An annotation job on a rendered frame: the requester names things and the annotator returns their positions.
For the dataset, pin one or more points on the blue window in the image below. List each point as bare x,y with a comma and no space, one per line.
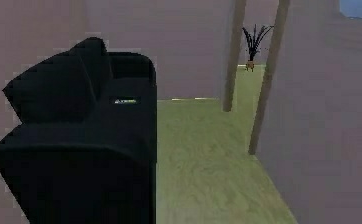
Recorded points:
357,8

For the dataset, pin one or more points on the brown plant pot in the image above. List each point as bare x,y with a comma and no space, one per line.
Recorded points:
250,65

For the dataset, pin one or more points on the black sofa cushion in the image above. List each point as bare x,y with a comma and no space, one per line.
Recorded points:
52,86

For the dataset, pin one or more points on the dark house plant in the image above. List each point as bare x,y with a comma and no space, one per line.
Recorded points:
254,41

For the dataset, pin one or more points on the black sofa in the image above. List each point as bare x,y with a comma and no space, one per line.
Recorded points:
89,160

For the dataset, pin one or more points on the black remote control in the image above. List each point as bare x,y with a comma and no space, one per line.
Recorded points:
125,101

